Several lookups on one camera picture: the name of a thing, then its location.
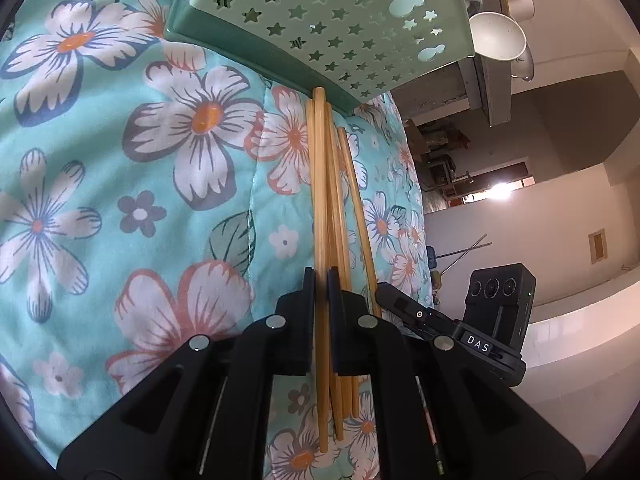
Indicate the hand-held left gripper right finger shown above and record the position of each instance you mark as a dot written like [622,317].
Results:
[345,320]

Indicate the floral teal quilted blanket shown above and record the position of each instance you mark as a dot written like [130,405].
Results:
[125,160]

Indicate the wooden chopstick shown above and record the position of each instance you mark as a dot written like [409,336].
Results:
[320,210]

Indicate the broom sticks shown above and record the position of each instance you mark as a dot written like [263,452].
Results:
[465,252]

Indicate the bundle of wooden chopsticks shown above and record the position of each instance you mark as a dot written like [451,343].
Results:
[310,185]

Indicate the white plastic soup spoon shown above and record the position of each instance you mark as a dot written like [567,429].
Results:
[497,35]

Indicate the cardboard box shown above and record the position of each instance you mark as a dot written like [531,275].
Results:
[417,137]

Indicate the green star-cutout utensil holder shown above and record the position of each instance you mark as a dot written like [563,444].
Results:
[325,25]

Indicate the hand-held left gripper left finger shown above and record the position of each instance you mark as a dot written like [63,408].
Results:
[305,320]

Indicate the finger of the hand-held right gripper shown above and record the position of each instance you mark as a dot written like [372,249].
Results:
[405,307]

